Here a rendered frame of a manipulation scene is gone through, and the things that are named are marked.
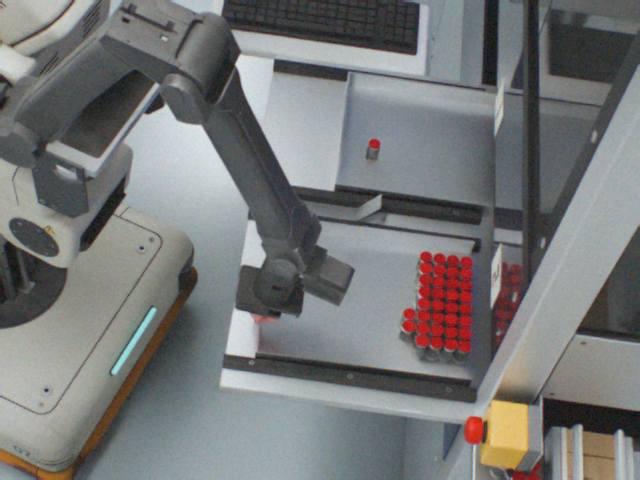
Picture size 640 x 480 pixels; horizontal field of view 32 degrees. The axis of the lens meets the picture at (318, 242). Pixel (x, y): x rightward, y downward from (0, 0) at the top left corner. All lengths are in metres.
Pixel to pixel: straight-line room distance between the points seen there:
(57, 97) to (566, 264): 0.65
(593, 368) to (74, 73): 0.79
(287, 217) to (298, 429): 1.28
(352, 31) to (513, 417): 0.96
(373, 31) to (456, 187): 0.44
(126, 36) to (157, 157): 1.86
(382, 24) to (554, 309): 1.02
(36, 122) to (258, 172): 0.31
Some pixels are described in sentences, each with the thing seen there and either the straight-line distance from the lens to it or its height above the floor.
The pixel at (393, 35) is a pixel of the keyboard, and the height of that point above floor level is 0.82.
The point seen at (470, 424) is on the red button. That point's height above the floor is 1.01.
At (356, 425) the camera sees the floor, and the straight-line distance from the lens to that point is 2.72.
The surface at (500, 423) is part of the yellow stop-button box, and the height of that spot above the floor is 1.03.
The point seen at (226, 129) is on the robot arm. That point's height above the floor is 1.43.
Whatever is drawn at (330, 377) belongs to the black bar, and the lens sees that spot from 1.76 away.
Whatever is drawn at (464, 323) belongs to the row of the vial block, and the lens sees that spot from 1.81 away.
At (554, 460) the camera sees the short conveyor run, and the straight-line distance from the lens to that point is 1.73.
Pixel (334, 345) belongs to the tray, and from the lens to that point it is 1.80.
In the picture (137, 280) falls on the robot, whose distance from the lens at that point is 2.56.
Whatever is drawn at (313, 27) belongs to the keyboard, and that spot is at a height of 0.83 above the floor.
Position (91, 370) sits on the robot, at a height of 0.28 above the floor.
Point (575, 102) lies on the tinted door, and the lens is 1.46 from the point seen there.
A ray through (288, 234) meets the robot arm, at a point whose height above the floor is 1.23.
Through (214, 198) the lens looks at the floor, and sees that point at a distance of 3.02.
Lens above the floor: 2.47
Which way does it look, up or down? 56 degrees down
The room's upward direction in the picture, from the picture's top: 10 degrees clockwise
